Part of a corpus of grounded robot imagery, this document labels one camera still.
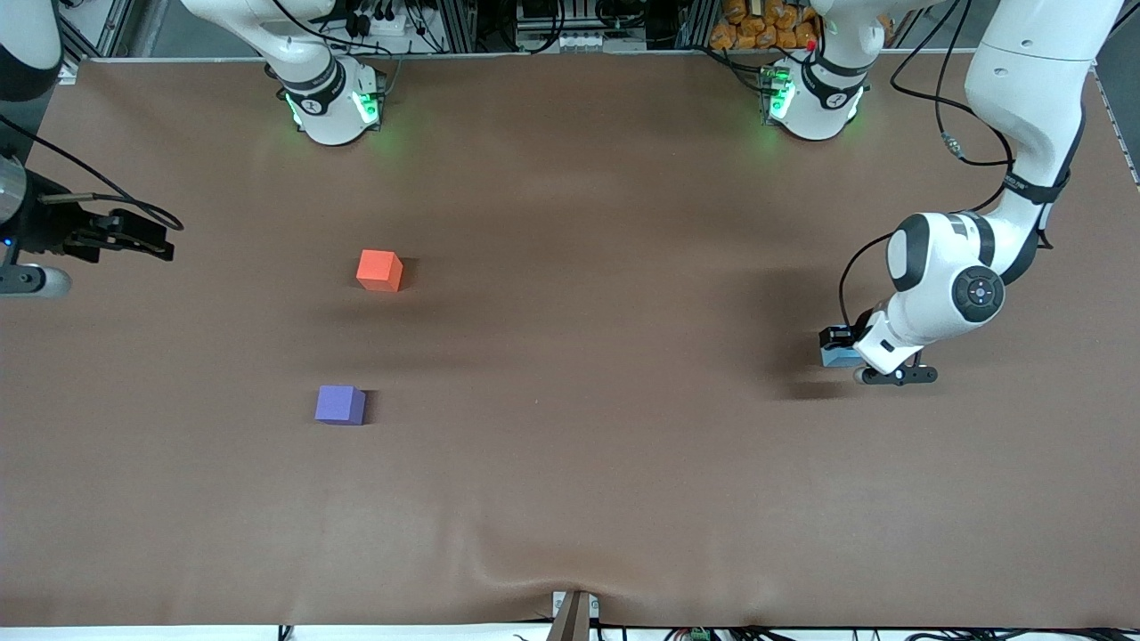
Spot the orange foam block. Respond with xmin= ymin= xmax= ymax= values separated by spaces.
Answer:
xmin=356 ymin=249 xmax=403 ymax=293

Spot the purple foam block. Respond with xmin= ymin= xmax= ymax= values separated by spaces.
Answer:
xmin=314 ymin=385 xmax=367 ymax=426

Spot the white terminal block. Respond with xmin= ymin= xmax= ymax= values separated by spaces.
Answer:
xmin=517 ymin=30 xmax=617 ymax=54

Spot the brown table cloth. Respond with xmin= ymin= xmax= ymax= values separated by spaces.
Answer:
xmin=0 ymin=53 xmax=1140 ymax=629

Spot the white power strip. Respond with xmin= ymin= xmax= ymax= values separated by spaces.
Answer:
xmin=343 ymin=0 xmax=421 ymax=38

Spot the metal table clamp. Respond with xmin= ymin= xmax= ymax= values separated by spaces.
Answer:
xmin=548 ymin=589 xmax=600 ymax=641

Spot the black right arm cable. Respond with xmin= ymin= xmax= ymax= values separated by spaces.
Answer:
xmin=0 ymin=114 xmax=185 ymax=232

